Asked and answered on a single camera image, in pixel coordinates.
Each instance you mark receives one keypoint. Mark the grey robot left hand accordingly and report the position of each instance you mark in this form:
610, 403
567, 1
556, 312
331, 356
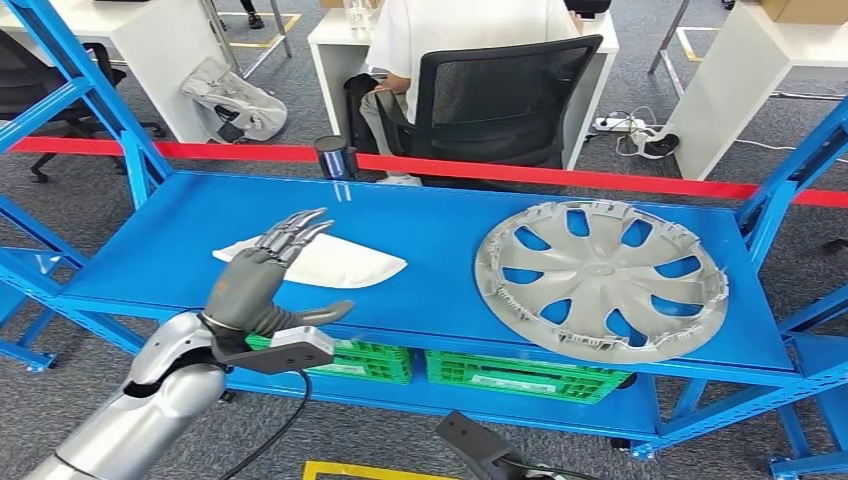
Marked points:
245, 291

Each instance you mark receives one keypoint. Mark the white curved plastic part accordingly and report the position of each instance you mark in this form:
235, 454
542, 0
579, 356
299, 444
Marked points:
351, 265

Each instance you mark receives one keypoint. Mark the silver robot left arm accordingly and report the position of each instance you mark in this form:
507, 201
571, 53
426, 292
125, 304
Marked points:
152, 411

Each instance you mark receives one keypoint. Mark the blue metal shelf rack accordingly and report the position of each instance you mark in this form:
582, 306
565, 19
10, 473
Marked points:
26, 361
430, 232
815, 467

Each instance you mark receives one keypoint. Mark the red barrier belt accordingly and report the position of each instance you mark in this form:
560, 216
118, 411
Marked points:
530, 175
232, 152

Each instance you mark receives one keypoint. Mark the grey backpack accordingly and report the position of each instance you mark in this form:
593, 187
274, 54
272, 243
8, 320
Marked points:
245, 99

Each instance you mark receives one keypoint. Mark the black backpack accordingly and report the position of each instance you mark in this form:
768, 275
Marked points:
358, 112

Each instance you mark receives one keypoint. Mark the clear plastic bottle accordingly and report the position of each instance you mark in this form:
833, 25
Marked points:
358, 13

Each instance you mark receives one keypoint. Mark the black mesh office chair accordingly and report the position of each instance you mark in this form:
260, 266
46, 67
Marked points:
503, 99

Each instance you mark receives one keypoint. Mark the silver wheel hubcap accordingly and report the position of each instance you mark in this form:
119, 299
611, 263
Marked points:
599, 270

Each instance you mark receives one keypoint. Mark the white power strip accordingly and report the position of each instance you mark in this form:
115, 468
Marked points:
619, 124

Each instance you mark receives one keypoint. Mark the black power adapter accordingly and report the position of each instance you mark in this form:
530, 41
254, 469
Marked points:
662, 146

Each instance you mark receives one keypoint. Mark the black desk item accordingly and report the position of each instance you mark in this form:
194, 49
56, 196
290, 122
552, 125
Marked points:
590, 6

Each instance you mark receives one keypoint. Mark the cardboard box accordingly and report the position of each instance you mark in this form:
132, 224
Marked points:
808, 10

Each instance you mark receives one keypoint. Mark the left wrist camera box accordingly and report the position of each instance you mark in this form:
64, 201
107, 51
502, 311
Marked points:
285, 351

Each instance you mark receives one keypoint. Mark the dark stanchion post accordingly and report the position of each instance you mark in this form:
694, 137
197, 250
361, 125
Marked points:
331, 159

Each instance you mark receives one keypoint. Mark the steel table frame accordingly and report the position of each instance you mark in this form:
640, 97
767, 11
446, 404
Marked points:
278, 26
668, 36

